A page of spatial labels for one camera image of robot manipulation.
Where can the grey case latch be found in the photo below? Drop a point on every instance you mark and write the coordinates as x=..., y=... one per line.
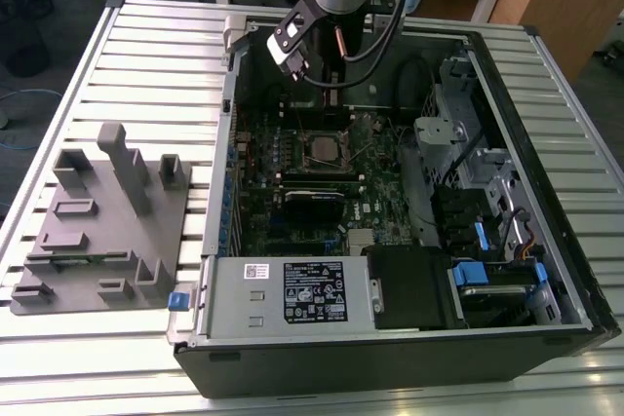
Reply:
x=235, y=31

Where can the grey power supply unit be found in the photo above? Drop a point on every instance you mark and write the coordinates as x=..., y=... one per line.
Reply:
x=234, y=309

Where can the silver chipset heatsink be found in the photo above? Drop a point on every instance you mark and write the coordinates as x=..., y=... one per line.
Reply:
x=361, y=237

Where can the grey parts rack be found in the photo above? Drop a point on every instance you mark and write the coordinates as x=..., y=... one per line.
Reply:
x=97, y=221

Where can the black office chair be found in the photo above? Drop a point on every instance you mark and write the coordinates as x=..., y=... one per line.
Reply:
x=29, y=50

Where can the black PC case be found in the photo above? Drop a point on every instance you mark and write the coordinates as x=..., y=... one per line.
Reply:
x=341, y=367

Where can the silver metal drive cage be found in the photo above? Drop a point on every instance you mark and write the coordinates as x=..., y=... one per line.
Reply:
x=439, y=131

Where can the blue release latch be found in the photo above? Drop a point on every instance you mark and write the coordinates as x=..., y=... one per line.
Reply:
x=178, y=301

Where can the silver CPU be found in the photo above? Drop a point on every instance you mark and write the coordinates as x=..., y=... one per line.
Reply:
x=326, y=148

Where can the green motherboard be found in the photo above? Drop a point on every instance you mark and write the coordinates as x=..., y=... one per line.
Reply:
x=385, y=192

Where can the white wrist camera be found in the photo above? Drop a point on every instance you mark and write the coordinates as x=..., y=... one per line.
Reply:
x=285, y=43

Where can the black graphics card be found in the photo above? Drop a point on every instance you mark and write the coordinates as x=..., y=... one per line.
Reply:
x=314, y=214

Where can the CPU socket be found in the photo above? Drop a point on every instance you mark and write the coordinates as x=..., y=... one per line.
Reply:
x=308, y=150

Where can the black disk bay bracket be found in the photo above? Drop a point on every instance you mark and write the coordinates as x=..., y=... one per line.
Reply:
x=458, y=211

